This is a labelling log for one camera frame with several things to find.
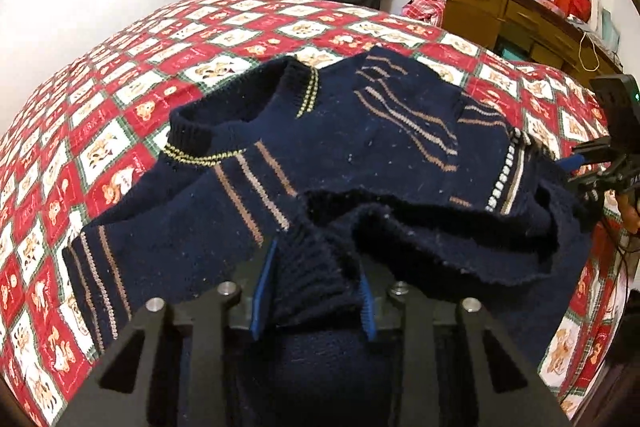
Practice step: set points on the person's right hand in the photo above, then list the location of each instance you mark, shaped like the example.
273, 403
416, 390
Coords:
631, 212

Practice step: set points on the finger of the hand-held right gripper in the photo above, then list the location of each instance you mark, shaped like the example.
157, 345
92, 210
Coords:
607, 182
595, 153

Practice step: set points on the pale teal bag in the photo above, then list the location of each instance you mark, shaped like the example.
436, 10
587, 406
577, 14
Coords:
610, 32

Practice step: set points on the red checked bedspread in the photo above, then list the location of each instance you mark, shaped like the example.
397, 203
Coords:
150, 32

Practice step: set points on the small red gift bag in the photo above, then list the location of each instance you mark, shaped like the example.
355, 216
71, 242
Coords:
581, 2

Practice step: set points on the red plaid bag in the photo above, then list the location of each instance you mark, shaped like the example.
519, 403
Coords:
422, 7

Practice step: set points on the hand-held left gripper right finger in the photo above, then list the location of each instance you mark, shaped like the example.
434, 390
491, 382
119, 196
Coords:
369, 312

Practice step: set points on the navy patterned knit sweater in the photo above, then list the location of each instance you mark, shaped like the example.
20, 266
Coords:
350, 132

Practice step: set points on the brown wooden dresser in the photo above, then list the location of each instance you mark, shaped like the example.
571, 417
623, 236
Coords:
505, 17

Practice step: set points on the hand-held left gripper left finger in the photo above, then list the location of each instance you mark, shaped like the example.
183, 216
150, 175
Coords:
262, 297

